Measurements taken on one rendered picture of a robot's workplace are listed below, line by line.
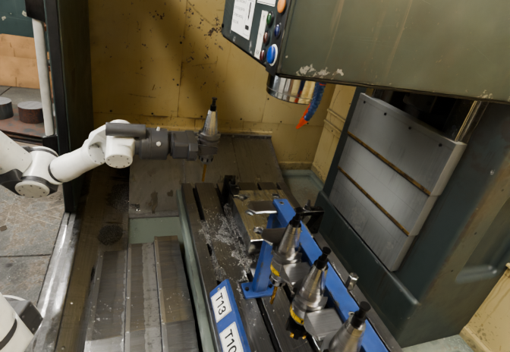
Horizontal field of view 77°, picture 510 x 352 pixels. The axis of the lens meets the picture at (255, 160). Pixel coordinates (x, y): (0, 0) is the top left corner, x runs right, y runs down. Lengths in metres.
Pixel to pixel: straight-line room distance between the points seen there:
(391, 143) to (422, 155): 0.14
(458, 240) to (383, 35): 0.71
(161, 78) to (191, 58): 0.20
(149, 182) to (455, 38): 1.48
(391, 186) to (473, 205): 0.27
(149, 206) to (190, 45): 0.88
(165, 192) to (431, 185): 1.24
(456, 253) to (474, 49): 0.63
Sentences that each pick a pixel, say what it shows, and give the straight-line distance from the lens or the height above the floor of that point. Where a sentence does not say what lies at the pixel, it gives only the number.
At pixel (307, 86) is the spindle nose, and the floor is 1.49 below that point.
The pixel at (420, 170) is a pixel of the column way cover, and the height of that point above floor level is 1.29.
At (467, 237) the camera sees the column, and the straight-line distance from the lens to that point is 1.17.
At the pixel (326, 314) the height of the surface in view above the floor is 1.22.
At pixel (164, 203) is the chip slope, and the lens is 1.74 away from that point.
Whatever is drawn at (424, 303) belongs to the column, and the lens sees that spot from 1.32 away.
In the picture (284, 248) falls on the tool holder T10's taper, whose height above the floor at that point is 1.24.
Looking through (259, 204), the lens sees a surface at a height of 1.22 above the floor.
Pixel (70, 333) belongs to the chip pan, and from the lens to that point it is 1.26.
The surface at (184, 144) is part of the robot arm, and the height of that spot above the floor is 1.29.
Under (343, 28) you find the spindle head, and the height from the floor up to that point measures 1.66.
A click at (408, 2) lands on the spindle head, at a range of 0.68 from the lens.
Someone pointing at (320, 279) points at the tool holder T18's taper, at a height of 1.27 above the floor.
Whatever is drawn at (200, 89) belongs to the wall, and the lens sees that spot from 1.95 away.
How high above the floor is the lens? 1.68
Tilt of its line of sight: 26 degrees down
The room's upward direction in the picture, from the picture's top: 12 degrees clockwise
